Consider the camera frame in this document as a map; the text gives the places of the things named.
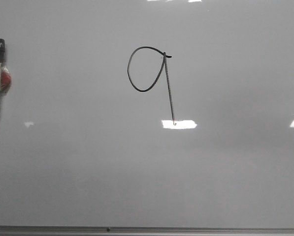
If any white whiteboard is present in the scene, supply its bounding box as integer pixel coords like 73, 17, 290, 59
0, 0, 294, 228

